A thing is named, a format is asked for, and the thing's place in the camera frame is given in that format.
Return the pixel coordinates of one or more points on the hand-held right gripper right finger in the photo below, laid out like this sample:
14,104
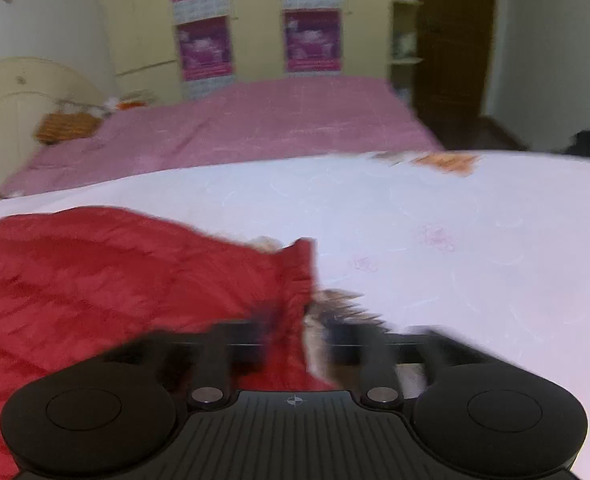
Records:
370,355

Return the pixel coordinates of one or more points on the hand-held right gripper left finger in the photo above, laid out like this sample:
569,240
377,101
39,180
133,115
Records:
225,355

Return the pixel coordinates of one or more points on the red puffer jacket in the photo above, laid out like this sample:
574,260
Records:
100,280

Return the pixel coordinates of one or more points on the floral white bed sheet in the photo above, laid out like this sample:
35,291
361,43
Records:
450,230

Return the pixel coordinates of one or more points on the pink covered bed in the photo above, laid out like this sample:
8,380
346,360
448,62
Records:
255,120

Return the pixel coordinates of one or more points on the orange woven bag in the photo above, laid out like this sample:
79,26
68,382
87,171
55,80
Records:
65,127

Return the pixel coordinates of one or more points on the cream wardrobe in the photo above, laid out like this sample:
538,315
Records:
260,35

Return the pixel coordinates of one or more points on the brown wooden door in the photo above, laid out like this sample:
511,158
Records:
455,40

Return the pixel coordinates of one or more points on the cream corner shelf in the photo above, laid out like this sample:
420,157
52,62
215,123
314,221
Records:
405,30

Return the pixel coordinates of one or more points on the cream curved headboard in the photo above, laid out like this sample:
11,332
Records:
10,95

